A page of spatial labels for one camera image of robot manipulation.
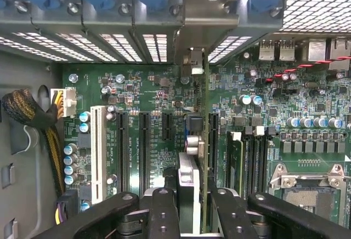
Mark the long black expansion slot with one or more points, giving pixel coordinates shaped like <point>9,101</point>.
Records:
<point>122,151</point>
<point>144,151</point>

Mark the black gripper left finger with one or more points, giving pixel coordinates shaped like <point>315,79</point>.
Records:
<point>161,217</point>

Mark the white PCI expansion slot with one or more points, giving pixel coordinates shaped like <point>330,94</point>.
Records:
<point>98,154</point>

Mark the short black expansion slot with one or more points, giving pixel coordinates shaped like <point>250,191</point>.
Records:
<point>167,126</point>

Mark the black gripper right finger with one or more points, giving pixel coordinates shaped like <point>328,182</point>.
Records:
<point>235,217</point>

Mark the open PC case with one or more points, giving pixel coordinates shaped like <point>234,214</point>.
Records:
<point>27,209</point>

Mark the installed RAM stick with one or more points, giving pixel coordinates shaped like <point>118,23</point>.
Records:
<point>235,165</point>

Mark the CPU socket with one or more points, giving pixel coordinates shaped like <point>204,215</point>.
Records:
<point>310,189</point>

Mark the green motherboard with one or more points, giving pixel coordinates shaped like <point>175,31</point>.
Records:
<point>274,99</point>

